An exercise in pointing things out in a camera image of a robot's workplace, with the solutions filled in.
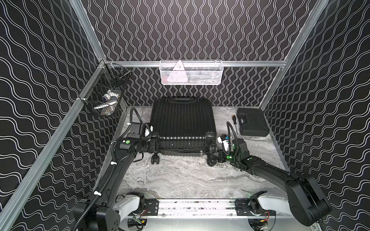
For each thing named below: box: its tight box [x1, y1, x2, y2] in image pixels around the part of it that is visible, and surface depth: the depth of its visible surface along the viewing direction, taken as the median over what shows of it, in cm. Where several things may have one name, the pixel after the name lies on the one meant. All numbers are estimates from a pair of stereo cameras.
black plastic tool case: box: [236, 107, 270, 137], surface depth 106 cm
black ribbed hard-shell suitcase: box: [150, 97, 218, 167], surface depth 86 cm
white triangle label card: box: [167, 60, 188, 83], surface depth 91 cm
